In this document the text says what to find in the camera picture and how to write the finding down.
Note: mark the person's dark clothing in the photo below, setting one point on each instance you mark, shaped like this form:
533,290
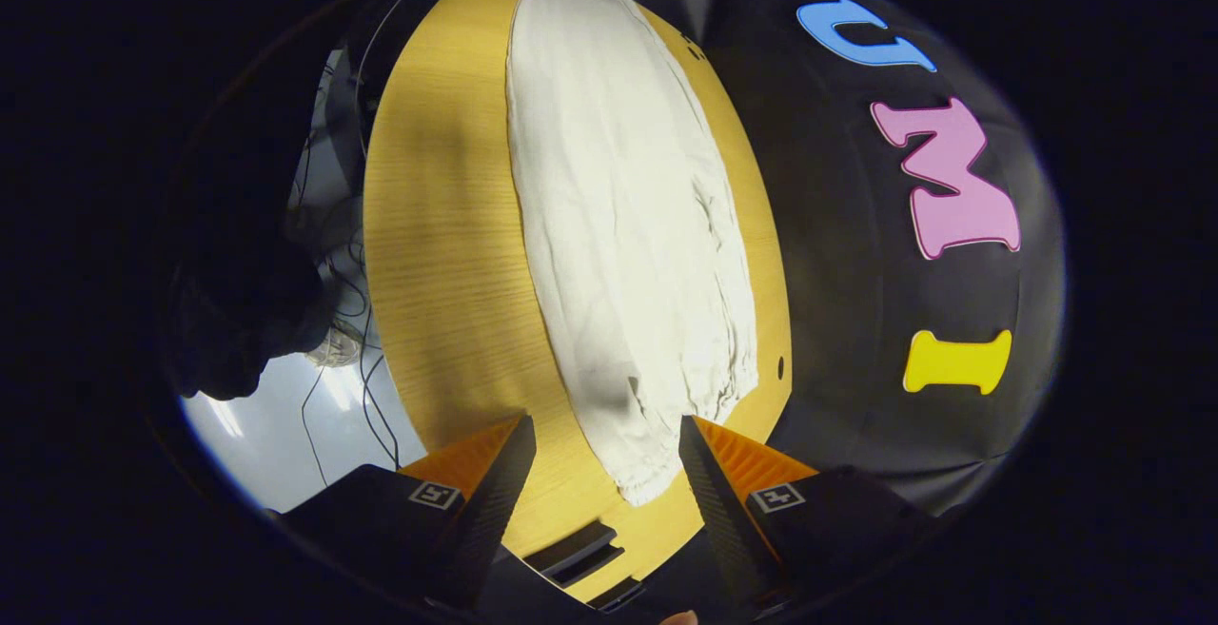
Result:
247,254

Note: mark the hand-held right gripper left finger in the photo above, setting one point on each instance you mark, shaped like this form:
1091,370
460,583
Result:
495,501

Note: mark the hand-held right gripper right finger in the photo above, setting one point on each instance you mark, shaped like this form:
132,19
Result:
718,501

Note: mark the white jeans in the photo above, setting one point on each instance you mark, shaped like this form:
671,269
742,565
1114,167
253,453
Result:
628,225

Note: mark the black backdrop cloth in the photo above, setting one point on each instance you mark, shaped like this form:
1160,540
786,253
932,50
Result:
856,225

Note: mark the black table edge bracket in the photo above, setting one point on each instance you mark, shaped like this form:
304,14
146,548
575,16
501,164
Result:
576,554

